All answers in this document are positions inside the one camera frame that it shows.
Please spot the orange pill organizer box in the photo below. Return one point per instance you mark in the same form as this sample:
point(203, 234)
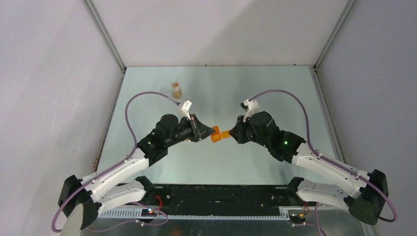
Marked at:
point(219, 135)

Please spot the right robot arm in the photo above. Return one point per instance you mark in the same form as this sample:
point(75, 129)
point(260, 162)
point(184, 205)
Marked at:
point(358, 192)

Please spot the circuit board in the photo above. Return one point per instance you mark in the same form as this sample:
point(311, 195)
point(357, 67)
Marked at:
point(148, 212)
point(298, 218)

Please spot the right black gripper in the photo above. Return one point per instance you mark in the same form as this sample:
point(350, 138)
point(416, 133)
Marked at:
point(237, 132)

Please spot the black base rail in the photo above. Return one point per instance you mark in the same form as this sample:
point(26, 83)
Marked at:
point(221, 200)

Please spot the right circuit board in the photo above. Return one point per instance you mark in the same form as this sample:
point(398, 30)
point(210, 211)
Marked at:
point(298, 218)

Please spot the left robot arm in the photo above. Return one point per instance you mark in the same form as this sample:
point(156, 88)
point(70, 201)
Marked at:
point(102, 191)

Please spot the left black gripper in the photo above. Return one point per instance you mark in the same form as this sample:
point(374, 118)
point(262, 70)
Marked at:
point(199, 130)

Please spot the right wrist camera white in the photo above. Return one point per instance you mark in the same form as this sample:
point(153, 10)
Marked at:
point(251, 107)

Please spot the amber glass pill bottle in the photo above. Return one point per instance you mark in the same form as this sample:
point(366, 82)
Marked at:
point(176, 90)

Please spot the left circuit board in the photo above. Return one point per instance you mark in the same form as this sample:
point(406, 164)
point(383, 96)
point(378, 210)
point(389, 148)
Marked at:
point(148, 212)

